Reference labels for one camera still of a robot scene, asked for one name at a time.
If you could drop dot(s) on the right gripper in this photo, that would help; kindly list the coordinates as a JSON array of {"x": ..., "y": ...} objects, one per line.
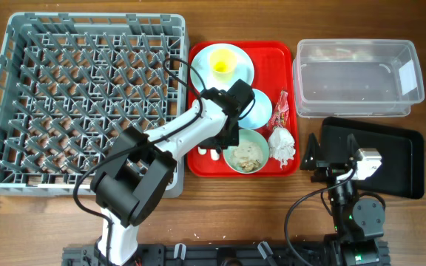
[{"x": 330, "y": 171}]

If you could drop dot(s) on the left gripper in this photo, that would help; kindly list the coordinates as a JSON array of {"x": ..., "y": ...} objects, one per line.
[{"x": 211, "y": 144}]

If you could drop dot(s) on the small light blue bowl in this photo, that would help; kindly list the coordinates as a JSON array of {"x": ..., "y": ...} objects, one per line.
[{"x": 257, "y": 113}]

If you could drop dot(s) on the large light blue plate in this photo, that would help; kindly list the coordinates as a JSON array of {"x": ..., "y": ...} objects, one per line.
[{"x": 206, "y": 79}]

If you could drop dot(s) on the yellow plastic cup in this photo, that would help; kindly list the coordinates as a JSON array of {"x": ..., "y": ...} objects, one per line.
[{"x": 222, "y": 63}]

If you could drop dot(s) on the red snack wrapper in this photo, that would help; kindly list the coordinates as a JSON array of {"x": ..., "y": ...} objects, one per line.
[{"x": 280, "y": 113}]

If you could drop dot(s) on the white plastic fork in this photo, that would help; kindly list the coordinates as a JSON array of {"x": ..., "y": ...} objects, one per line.
[{"x": 214, "y": 154}]

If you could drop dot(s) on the white plastic spoon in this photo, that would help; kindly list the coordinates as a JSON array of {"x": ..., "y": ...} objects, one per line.
[{"x": 201, "y": 151}]

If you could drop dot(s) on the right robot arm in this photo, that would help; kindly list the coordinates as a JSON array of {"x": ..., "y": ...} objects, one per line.
[{"x": 358, "y": 217}]

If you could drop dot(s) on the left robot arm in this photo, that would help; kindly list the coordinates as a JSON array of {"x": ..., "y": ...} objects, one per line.
[{"x": 130, "y": 182}]

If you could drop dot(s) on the grey dishwasher rack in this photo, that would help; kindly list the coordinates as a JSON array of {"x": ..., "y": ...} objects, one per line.
[{"x": 70, "y": 83}]

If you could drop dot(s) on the crumpled white napkin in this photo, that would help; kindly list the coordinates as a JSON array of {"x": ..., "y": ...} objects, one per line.
[{"x": 281, "y": 146}]

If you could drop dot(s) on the red plastic tray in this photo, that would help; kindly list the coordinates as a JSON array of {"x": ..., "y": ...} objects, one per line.
[{"x": 273, "y": 74}]

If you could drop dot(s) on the green bowl with food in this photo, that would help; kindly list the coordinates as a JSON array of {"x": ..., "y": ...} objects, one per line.
[{"x": 250, "y": 155}]

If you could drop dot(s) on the black plastic tray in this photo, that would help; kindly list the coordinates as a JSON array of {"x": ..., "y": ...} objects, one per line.
[{"x": 402, "y": 172}]

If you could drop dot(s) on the clear plastic bin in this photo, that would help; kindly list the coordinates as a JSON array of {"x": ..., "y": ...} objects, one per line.
[{"x": 356, "y": 78}]

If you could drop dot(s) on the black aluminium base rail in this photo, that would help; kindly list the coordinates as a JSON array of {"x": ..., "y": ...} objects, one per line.
[{"x": 315, "y": 253}]

